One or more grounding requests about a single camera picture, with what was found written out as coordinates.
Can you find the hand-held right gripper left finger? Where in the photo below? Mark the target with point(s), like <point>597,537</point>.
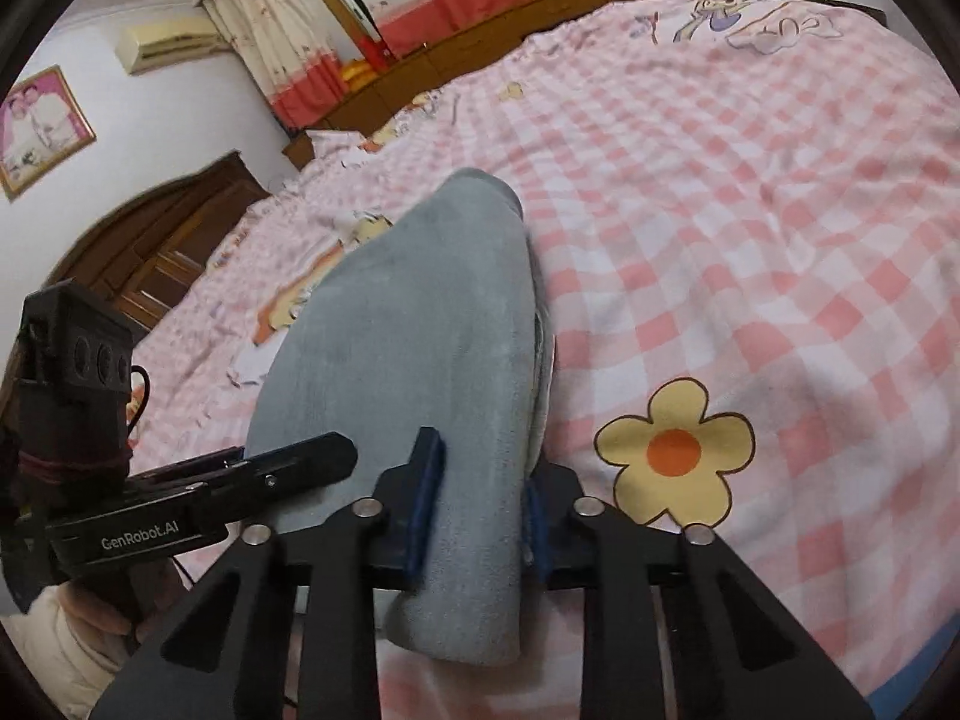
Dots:
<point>427,502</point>

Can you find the person's left hand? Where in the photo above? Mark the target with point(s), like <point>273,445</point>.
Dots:
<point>86,607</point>

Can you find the dark wooden headboard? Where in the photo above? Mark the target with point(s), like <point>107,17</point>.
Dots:
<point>157,240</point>

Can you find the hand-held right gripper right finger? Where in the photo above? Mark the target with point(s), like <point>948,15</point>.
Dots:
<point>536,532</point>

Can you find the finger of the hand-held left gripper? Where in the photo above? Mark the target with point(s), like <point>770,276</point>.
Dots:
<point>300,461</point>
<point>187,465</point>

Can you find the white air conditioner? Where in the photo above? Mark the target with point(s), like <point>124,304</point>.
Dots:
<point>169,41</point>

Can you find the framed wall photo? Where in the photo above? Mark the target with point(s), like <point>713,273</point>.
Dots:
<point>41,131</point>

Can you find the grey pants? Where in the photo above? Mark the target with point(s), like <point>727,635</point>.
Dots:
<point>420,330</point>

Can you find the pink checked printed blanket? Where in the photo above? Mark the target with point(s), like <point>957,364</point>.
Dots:
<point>750,240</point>

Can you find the red yellow decoration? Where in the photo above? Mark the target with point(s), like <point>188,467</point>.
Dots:
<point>364,67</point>

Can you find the person's left forearm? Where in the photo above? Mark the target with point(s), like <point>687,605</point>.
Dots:
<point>52,660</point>

